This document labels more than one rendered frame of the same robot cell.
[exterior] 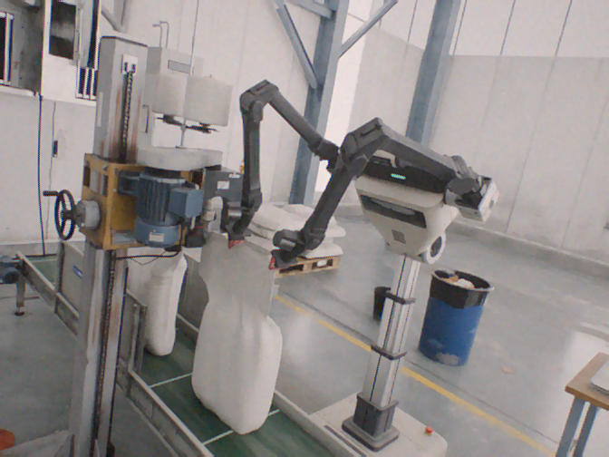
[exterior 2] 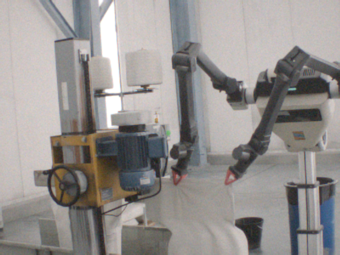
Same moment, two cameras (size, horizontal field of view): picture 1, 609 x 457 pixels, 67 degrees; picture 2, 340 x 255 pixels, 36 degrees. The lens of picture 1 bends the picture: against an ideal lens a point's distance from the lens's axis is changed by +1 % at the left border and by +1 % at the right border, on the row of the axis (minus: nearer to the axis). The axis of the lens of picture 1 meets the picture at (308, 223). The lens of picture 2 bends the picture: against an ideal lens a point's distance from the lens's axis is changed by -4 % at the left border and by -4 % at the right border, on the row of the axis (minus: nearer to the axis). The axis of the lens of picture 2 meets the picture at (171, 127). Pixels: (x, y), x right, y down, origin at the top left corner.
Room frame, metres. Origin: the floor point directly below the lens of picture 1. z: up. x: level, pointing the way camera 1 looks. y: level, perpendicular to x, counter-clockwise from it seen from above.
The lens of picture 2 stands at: (-0.72, 0.86, 1.46)
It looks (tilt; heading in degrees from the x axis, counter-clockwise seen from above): 3 degrees down; 347
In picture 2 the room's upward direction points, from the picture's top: 5 degrees counter-clockwise
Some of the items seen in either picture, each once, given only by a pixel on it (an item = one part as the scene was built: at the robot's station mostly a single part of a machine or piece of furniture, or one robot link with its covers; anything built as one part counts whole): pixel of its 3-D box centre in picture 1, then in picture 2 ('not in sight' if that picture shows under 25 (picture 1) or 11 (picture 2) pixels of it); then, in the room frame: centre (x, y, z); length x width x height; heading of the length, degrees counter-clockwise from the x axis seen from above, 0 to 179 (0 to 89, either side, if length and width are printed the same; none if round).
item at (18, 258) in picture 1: (8, 268); not in sight; (2.79, 1.87, 0.35); 0.30 x 0.15 x 0.15; 48
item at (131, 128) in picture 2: (163, 170); (132, 128); (1.56, 0.53, 1.35); 0.12 x 0.12 x 0.04
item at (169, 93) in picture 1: (170, 94); (98, 73); (1.85, 0.63, 1.61); 0.15 x 0.14 x 0.17; 48
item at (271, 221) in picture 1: (285, 221); not in sight; (4.81, 0.26, 0.56); 0.66 x 0.42 x 0.15; 138
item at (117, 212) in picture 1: (135, 200); (95, 166); (1.75, 0.69, 1.18); 0.34 x 0.25 x 0.31; 138
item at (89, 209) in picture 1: (86, 214); (74, 182); (1.59, 0.80, 1.14); 0.11 x 0.06 x 0.11; 48
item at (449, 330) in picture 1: (451, 316); (311, 217); (3.47, -1.27, 0.32); 0.51 x 0.48 x 0.65; 138
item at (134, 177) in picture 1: (140, 185); (112, 146); (1.59, 0.61, 1.27); 0.12 x 0.09 x 0.09; 138
